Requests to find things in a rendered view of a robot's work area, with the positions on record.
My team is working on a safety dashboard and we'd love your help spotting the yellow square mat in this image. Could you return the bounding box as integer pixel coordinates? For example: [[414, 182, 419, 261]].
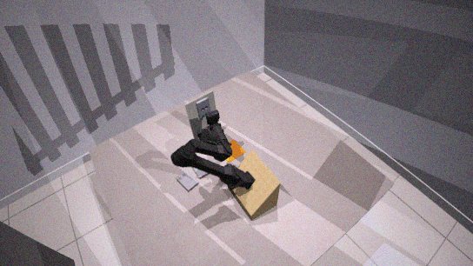
[[226, 140, 245, 163]]

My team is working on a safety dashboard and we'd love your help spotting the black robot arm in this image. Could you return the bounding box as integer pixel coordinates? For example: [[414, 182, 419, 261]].
[[170, 126, 256, 190]]

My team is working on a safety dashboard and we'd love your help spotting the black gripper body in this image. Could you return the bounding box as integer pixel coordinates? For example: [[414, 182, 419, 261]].
[[205, 110, 224, 133]]

